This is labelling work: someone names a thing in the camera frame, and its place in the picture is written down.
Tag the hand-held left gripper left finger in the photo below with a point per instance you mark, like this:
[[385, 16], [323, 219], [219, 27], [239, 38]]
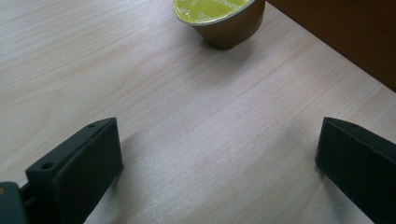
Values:
[[77, 174]]

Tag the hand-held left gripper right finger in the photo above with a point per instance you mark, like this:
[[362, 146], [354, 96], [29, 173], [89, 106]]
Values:
[[358, 168]]

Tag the yellow-lidded coffee capsule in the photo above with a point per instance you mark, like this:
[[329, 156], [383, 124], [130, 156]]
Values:
[[224, 21]]

